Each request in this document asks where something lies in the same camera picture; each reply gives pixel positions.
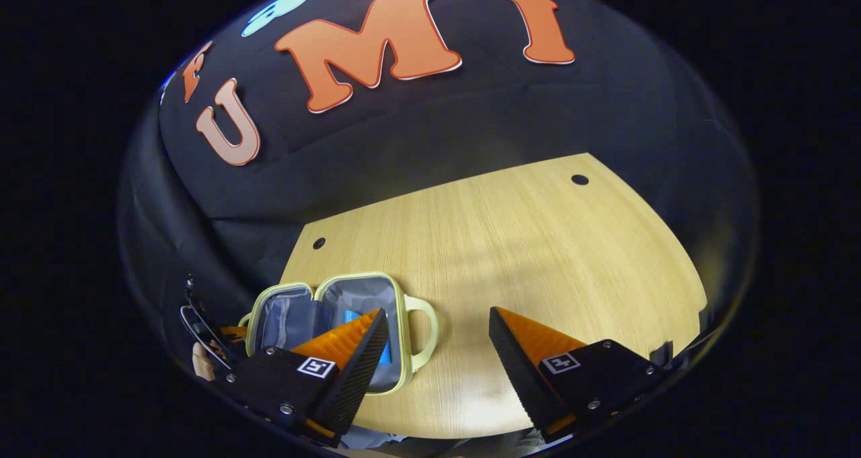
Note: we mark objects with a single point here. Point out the blue skin care tube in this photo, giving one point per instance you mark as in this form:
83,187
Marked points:
351,317

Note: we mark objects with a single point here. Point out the person's light blue clothing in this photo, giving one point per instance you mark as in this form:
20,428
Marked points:
377,439

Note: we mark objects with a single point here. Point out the pale yellow small suitcase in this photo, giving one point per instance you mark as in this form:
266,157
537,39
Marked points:
363,293

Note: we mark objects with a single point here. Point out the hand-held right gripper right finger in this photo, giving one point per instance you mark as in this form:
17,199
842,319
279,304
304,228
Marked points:
514,370

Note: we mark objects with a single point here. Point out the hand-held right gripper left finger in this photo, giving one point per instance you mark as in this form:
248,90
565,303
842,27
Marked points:
360,374

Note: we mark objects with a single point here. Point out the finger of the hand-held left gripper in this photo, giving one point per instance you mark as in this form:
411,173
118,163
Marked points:
234,335

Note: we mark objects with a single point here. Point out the dark furniture piece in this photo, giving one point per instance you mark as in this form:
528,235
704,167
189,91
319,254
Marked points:
660,356

